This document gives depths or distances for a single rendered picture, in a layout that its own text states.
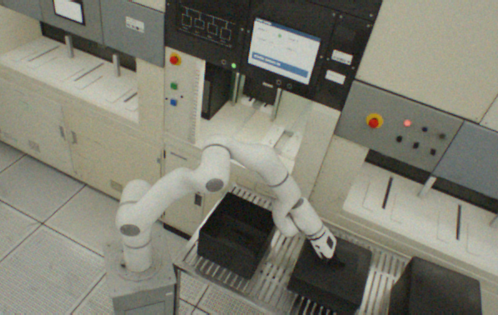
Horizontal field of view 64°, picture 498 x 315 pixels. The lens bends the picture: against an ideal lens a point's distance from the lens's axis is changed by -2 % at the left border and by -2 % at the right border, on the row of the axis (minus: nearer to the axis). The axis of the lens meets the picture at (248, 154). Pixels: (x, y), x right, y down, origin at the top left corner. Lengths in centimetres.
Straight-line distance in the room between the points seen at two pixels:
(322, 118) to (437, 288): 82
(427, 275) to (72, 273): 203
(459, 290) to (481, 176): 47
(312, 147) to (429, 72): 58
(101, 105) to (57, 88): 32
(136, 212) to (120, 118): 109
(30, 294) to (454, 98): 245
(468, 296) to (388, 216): 55
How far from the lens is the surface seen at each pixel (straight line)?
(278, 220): 153
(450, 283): 188
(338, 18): 160
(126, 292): 181
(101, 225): 299
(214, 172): 129
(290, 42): 169
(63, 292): 275
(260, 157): 132
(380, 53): 163
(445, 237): 223
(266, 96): 249
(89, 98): 262
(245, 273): 183
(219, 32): 182
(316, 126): 177
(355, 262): 181
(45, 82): 281
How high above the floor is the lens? 234
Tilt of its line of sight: 42 degrees down
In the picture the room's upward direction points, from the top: 11 degrees clockwise
